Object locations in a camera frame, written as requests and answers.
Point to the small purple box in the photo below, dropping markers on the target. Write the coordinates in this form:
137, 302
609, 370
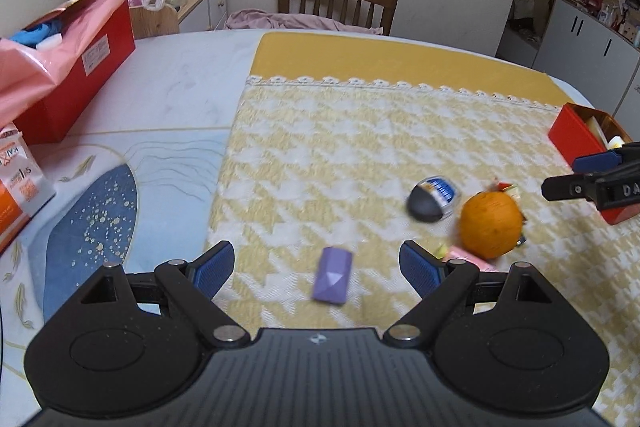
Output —
332, 275

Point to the pink tube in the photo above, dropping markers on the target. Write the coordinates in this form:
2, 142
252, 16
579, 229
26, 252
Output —
467, 258

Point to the wooden side cabinet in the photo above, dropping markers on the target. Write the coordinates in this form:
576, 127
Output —
202, 4

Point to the yellow patterned table mat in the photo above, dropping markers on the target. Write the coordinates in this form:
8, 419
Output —
350, 147

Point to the red cardboard box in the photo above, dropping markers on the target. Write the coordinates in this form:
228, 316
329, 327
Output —
85, 77

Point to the shiny candy wrapper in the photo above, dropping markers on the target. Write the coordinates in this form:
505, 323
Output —
505, 188

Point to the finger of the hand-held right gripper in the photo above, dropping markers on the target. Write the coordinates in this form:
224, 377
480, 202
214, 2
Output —
595, 162
570, 188

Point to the orange and white packet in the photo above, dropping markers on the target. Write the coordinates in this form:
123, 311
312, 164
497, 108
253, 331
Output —
20, 187

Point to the black oval case blue label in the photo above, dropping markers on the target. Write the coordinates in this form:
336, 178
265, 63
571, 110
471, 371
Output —
430, 203

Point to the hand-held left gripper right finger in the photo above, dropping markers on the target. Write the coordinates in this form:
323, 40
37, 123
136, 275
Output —
420, 267

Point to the white tote bag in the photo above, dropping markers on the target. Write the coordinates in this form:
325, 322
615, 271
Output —
523, 4

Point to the blue soft item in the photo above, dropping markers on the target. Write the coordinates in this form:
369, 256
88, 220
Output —
35, 33

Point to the pink cloth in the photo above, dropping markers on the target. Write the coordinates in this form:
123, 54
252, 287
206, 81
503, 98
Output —
300, 21

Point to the orange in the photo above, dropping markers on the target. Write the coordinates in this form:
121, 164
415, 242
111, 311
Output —
491, 224

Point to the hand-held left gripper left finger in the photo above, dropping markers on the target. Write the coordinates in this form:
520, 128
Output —
215, 264

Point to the red tin box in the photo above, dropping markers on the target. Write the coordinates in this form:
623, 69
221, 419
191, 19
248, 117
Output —
567, 132

